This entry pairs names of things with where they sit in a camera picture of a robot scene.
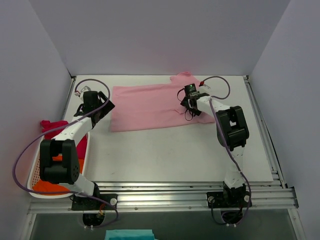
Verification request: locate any pink t-shirt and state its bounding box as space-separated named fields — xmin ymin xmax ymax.
xmin=109 ymin=72 xmax=215 ymax=133

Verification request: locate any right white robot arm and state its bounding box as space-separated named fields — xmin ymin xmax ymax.
xmin=180 ymin=83 xmax=250 ymax=207

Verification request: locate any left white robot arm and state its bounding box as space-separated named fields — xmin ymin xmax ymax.
xmin=39 ymin=91 xmax=115 ymax=210

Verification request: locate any magenta t-shirt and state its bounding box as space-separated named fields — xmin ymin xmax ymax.
xmin=40 ymin=120 xmax=88 ymax=159

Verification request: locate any orange t-shirt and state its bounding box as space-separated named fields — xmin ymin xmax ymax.
xmin=33 ymin=154 xmax=71 ymax=194

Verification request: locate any white perforated plastic basket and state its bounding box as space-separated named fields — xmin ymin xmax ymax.
xmin=27 ymin=132 xmax=91 ymax=200

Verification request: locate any teal folded cloth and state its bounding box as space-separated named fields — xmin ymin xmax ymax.
xmin=104 ymin=229 xmax=156 ymax=240

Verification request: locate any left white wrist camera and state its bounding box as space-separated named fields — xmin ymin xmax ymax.
xmin=74 ymin=86 xmax=91 ymax=98

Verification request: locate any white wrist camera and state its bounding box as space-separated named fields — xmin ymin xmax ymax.
xmin=199 ymin=80 xmax=211 ymax=90
xmin=74 ymin=86 xmax=91 ymax=98

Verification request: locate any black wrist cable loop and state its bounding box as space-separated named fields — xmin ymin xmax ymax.
xmin=176 ymin=87 xmax=198 ymax=122

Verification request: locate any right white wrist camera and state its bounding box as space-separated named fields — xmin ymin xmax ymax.
xmin=199 ymin=80 xmax=211 ymax=90

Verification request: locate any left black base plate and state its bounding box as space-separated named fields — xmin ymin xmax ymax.
xmin=71 ymin=188 xmax=118 ymax=211

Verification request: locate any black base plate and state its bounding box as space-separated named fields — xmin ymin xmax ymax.
xmin=71 ymin=188 xmax=118 ymax=211
xmin=206 ymin=183 xmax=252 ymax=209

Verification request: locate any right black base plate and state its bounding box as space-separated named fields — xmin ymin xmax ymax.
xmin=206 ymin=183 xmax=252 ymax=209

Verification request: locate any aluminium extrusion rail frame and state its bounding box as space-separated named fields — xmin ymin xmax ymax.
xmin=27 ymin=75 xmax=301 ymax=240

